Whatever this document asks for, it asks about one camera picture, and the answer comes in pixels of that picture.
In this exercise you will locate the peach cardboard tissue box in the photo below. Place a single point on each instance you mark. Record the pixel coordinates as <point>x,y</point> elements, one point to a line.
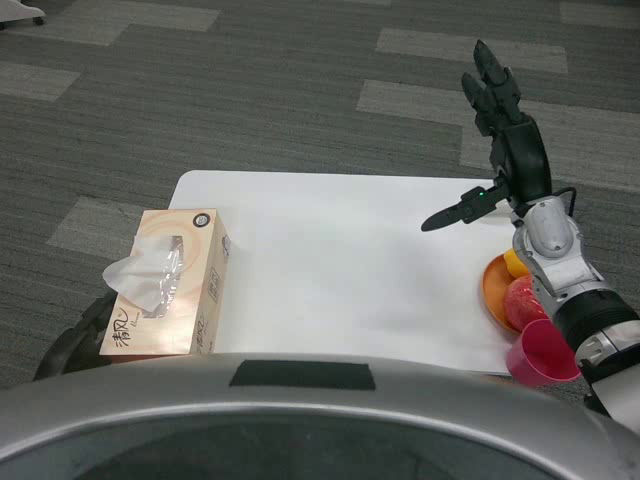
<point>165,335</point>

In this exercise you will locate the pink plastic cup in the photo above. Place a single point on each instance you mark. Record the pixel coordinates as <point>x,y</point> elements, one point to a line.
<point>535,360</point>

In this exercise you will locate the red apple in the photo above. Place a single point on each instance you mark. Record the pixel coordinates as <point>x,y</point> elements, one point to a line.
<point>520,305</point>

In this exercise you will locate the white wheeled furniture base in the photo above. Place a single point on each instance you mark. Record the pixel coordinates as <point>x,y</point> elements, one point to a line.
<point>15,10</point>

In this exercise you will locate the orange round plate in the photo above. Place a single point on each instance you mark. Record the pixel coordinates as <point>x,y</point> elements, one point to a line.
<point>492,295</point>

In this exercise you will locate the yellow orange fruit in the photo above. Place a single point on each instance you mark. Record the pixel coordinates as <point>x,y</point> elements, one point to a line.
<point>515,265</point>

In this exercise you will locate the silver robot chest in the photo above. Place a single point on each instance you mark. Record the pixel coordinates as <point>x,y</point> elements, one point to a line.
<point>150,415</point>

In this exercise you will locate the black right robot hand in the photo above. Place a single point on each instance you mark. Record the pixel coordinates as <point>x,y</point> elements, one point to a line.
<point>525,160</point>

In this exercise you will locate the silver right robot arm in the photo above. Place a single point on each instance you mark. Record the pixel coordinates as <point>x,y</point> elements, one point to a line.
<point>550,235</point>

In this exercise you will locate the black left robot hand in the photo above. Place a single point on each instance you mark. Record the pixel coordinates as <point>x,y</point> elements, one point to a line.
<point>75,345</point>

